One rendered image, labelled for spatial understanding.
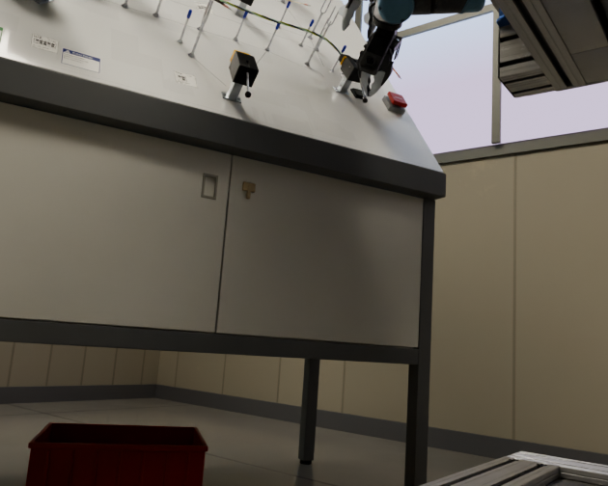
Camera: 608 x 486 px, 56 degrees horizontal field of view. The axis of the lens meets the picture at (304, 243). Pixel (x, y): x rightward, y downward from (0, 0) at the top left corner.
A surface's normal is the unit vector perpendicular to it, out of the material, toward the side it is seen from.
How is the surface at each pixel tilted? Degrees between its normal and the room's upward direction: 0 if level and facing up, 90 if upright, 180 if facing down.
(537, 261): 90
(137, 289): 90
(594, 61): 180
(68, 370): 90
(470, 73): 90
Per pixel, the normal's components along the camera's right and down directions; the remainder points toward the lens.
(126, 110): 0.48, -0.11
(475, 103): -0.60, -0.18
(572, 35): -0.07, 0.98
